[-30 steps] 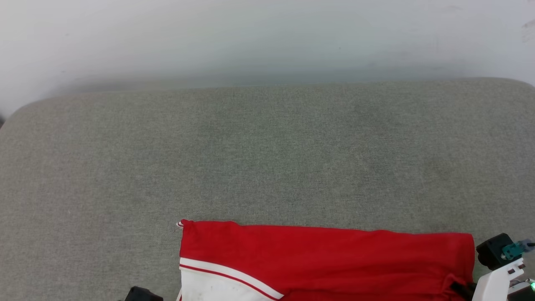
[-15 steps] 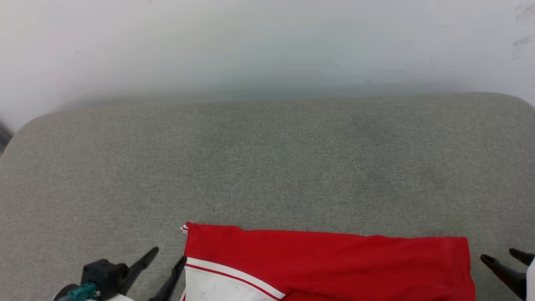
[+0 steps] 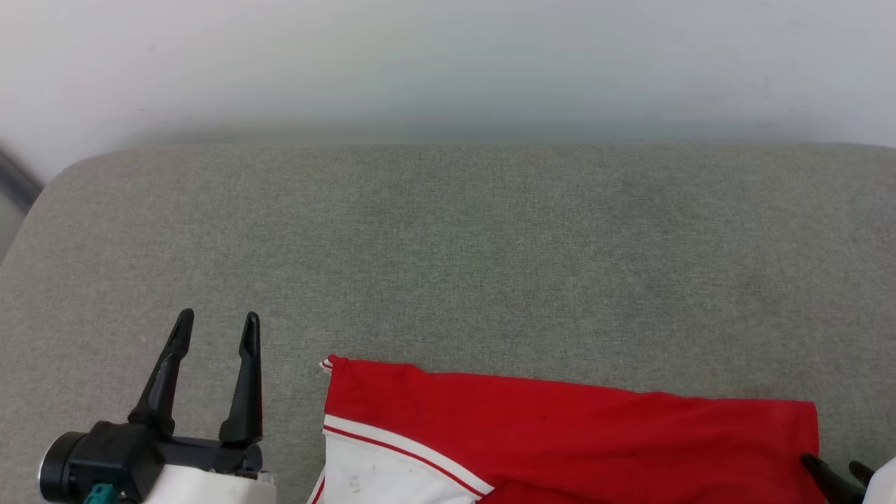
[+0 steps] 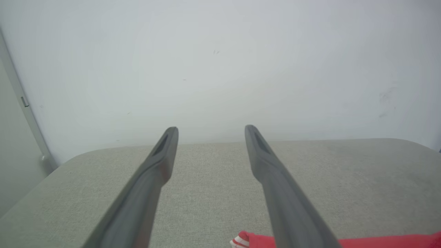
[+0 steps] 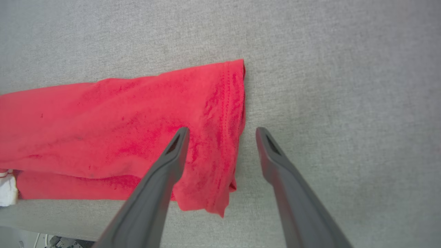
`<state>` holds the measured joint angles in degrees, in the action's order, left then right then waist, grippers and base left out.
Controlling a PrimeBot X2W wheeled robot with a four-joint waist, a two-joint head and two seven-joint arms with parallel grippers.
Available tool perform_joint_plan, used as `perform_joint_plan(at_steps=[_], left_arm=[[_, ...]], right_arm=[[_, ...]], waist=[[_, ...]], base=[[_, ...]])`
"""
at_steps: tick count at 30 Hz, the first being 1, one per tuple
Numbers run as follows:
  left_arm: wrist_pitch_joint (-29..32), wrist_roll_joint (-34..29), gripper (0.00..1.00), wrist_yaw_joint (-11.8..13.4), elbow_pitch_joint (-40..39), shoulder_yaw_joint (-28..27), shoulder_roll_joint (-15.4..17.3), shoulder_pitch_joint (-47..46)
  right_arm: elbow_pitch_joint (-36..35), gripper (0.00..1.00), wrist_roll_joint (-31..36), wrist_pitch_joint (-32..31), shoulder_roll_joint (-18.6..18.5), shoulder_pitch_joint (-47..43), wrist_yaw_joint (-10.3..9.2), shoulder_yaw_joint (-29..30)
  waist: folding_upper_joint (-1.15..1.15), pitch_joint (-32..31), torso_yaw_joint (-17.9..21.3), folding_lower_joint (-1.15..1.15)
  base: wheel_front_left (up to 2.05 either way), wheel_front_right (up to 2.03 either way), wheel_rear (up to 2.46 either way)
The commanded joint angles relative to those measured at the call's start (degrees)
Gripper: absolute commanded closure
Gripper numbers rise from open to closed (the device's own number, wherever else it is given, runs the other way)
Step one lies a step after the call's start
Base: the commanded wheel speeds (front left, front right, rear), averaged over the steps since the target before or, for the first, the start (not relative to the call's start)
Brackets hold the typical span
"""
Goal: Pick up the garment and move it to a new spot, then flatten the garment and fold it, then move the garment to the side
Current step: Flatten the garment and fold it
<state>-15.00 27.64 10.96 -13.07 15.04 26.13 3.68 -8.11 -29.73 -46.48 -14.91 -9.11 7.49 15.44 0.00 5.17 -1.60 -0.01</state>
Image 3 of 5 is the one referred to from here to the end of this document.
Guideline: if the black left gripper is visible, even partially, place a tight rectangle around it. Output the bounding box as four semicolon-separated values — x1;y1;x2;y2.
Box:
38;308;265;504

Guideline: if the red Bulls 23 jersey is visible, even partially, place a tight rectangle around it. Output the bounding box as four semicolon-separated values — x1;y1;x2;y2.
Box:
306;354;828;504

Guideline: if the grey fabric sofa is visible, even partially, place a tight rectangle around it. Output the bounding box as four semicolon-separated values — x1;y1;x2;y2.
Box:
0;143;896;504

